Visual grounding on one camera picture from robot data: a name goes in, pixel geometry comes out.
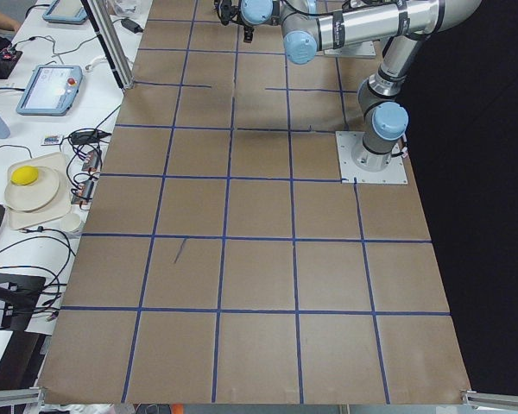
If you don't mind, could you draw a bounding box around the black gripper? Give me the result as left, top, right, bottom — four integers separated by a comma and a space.
241, 21, 255, 43

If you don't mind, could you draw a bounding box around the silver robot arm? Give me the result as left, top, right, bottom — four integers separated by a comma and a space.
218, 0, 480, 112

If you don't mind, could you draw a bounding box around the black power adapter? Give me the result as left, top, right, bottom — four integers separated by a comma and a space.
120, 17, 143, 34

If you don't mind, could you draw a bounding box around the far teach pendant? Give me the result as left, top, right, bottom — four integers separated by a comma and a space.
42, 0, 87, 25

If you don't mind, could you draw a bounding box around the teach pendant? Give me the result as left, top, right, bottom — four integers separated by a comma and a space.
16, 65, 83, 116
42, 0, 87, 25

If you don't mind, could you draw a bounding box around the near teach pendant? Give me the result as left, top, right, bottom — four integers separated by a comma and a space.
16, 65, 83, 116

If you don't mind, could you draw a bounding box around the white paper cup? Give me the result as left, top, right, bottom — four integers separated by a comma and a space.
60, 213, 85, 238

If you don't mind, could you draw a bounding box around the yellow lemon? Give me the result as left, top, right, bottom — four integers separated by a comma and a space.
10, 166, 39, 186

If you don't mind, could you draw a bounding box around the beige plate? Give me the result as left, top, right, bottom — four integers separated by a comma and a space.
4, 166, 60, 211

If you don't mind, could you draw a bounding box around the beige tray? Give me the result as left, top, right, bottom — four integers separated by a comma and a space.
4, 152, 71, 230

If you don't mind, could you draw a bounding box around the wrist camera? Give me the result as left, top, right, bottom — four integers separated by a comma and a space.
213, 0, 239, 26

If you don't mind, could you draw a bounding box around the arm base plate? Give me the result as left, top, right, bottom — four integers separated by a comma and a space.
324, 41, 376, 60
336, 131, 408, 185

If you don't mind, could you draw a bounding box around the aluminium frame post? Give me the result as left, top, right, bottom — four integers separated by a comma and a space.
81, 0, 134, 90

